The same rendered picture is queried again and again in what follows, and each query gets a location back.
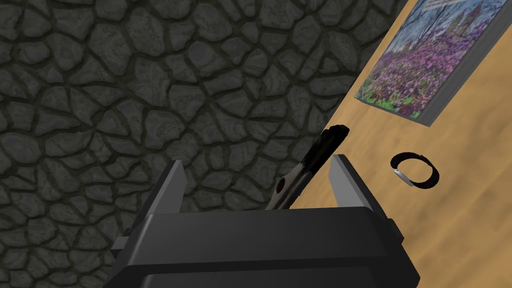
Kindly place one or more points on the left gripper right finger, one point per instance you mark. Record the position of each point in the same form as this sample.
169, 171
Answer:
348, 184

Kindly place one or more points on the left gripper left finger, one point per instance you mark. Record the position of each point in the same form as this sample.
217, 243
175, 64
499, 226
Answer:
170, 192

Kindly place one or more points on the black and grey knife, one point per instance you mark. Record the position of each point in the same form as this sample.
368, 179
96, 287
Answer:
316, 160

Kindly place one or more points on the light wooden table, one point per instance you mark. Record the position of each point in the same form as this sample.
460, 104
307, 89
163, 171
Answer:
472, 224

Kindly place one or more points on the book with purple flower cover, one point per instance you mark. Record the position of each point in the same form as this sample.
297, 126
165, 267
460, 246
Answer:
420, 68

